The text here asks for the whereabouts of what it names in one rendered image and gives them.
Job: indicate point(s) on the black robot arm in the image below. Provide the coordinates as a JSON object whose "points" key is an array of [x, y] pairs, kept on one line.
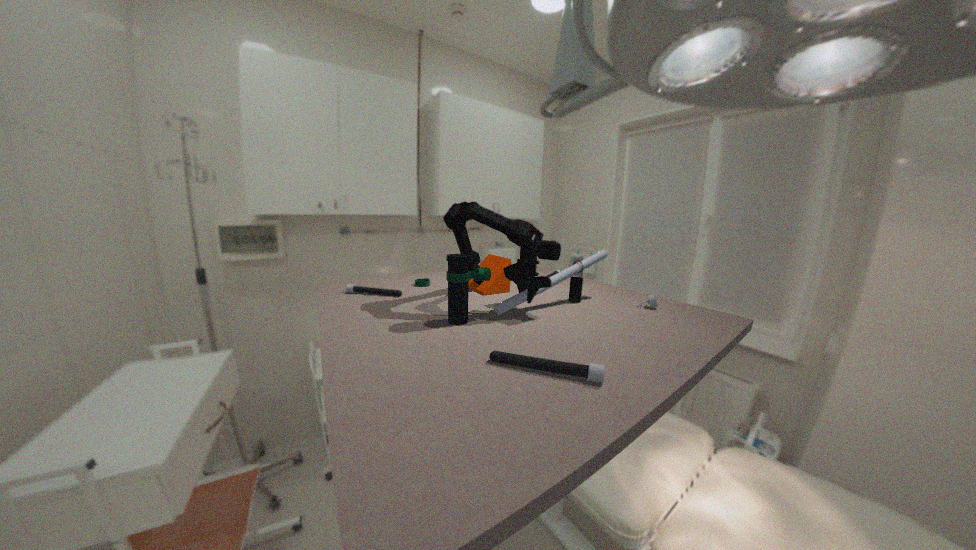
{"points": [[518, 231]]}

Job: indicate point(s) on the white metal tube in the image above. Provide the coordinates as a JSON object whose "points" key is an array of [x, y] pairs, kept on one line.
{"points": [[557, 278]]}

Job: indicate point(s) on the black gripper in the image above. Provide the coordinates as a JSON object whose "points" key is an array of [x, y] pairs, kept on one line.
{"points": [[535, 282]]}

